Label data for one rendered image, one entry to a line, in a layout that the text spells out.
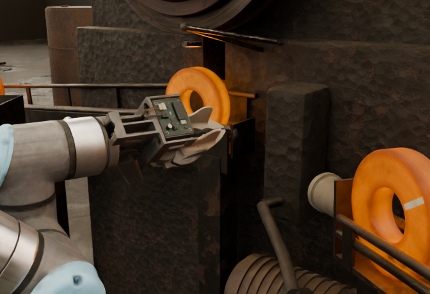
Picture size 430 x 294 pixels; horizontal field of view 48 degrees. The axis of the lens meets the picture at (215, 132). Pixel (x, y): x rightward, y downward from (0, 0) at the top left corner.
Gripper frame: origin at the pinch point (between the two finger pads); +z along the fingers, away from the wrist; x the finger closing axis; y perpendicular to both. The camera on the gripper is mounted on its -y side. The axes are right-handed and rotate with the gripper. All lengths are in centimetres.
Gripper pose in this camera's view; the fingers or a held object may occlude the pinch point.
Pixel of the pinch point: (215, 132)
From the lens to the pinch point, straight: 75.2
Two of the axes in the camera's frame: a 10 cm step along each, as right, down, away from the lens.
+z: 8.0, -1.3, 5.8
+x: -3.7, -8.8, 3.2
